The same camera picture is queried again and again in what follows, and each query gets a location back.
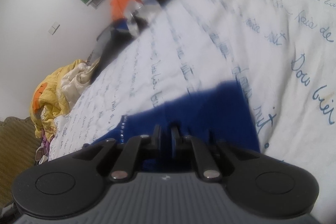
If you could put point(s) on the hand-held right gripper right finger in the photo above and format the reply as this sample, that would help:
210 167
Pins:
174 140

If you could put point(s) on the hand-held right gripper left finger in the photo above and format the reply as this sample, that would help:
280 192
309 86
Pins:
157 138

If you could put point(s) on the blue rhinestone sweater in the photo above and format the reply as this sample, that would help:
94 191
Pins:
210 108

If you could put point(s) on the dark cloth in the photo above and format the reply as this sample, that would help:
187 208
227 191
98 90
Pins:
107 48

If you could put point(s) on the yellow cartoon blanket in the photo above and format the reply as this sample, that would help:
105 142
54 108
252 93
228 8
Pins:
52 98

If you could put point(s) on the purple cloth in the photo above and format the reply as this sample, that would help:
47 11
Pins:
42 148

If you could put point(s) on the white script-printed bedspread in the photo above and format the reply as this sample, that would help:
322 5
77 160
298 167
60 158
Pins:
236 29

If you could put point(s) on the orange cloth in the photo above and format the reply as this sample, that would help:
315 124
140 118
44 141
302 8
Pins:
119 5

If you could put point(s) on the olive upholstered headboard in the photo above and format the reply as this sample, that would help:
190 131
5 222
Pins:
15 155

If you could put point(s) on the white wall switch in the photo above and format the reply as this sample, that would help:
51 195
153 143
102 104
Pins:
54 28

